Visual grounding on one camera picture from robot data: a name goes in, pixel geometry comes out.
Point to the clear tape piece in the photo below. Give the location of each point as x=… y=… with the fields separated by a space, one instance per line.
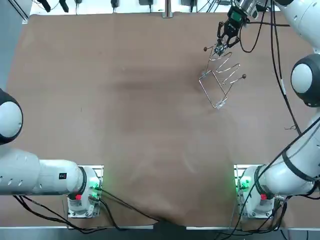
x=221 y=103
x=203 y=73

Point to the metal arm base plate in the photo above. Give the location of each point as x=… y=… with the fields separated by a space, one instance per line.
x=98 y=168
x=238 y=168

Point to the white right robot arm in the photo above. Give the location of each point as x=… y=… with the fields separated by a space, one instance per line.
x=300 y=162

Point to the aluminium camera mount post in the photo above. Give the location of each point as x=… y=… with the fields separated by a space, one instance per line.
x=167 y=10

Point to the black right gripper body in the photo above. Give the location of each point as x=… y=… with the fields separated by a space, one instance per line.
x=233 y=25

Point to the aluminium frame corner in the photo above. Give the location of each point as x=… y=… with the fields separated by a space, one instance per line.
x=25 y=18

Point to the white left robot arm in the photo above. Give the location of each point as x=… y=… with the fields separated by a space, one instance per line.
x=25 y=170

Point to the black plug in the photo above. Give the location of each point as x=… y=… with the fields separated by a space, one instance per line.
x=64 y=5
x=115 y=4
x=45 y=4

